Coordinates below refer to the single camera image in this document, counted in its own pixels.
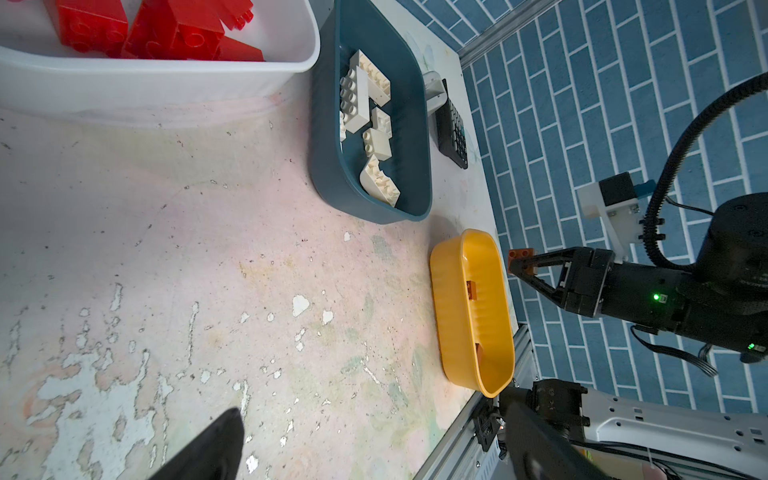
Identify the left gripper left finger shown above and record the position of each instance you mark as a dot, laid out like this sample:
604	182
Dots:
214	454

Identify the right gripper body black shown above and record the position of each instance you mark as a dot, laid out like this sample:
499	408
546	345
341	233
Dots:
595	285

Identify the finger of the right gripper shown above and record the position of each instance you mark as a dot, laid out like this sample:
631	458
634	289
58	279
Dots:
554	258
555	293

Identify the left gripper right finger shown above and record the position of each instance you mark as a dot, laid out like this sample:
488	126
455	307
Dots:
536	451

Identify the brown lego brick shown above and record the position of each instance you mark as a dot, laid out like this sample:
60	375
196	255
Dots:
516	256

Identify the brown lego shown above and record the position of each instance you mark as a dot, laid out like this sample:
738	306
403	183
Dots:
471	290

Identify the cream lego brick bottom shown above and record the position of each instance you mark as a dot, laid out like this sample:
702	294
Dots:
377	184

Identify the cream long lego brick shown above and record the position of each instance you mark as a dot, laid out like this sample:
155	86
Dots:
379	86

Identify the red lego brick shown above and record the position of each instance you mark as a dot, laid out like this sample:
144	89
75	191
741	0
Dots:
85	25
235	14
174	30
233	50

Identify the white square lego brick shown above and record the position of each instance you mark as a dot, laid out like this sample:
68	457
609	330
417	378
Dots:
376	143

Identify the long white lego brick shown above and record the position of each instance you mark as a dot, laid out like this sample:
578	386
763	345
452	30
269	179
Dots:
355	99

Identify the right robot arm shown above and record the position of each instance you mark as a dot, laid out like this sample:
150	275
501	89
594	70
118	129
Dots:
719	300

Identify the yellow plastic bin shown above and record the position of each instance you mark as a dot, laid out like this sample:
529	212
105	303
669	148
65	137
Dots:
475	337

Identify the black calculator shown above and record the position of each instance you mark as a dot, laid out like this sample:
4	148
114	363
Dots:
450	132

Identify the grey small box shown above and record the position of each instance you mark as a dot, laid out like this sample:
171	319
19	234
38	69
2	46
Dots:
435	91

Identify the teal plastic bin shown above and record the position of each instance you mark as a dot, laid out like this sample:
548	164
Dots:
337	157

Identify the white plastic bin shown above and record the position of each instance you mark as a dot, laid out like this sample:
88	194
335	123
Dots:
41	76

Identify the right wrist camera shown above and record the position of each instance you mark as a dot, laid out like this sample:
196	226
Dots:
616	202

